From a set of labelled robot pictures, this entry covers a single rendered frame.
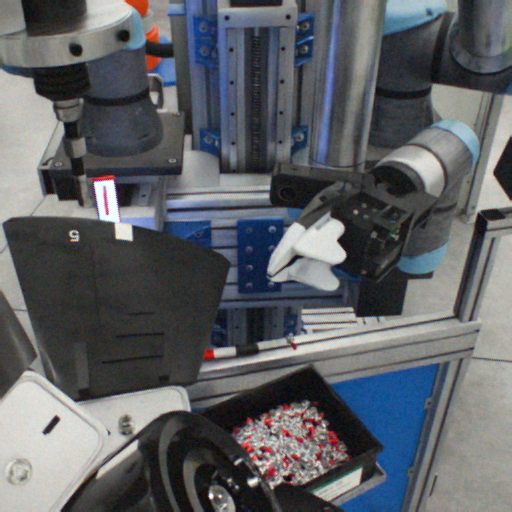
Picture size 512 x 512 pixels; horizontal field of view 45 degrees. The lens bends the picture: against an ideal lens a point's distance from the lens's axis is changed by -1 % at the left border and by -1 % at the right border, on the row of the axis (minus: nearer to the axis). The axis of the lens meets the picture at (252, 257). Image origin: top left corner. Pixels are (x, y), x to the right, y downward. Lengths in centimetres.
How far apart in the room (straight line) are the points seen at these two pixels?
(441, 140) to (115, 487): 56
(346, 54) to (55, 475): 56
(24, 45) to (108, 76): 80
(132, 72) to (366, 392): 66
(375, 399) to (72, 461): 81
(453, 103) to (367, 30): 190
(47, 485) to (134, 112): 81
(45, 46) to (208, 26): 96
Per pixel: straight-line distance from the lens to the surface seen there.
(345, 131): 79
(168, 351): 50
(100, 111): 109
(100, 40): 27
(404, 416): 120
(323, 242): 59
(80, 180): 33
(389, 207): 63
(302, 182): 68
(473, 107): 270
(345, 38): 76
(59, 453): 37
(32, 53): 27
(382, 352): 101
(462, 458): 198
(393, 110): 112
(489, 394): 217
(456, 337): 106
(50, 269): 58
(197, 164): 125
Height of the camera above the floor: 154
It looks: 37 degrees down
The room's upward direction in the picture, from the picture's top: straight up
